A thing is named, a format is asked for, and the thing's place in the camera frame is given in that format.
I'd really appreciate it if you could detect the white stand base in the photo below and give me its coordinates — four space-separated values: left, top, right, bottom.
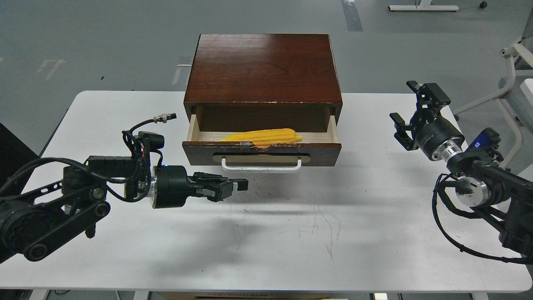
388 0 459 12

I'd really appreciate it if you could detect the white chair frame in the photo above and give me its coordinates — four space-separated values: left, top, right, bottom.
454 35 532 168

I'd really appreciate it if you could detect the wooden drawer with white handle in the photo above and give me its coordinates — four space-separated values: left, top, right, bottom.
182 115 341 173

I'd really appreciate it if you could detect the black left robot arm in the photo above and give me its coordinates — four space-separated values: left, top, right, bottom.
0 113 248 262

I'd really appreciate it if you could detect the yellow corn cob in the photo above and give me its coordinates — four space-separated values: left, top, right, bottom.
219 128 303 148

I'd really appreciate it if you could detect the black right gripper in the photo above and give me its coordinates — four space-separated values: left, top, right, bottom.
390 80 465 161

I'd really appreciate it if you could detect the dark wooden cabinet box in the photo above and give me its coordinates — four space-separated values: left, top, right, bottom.
184 33 343 119

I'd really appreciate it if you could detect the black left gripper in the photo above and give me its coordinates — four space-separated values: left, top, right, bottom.
151 165 249 209

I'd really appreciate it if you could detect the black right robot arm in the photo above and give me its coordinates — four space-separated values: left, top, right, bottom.
389 80 533 265

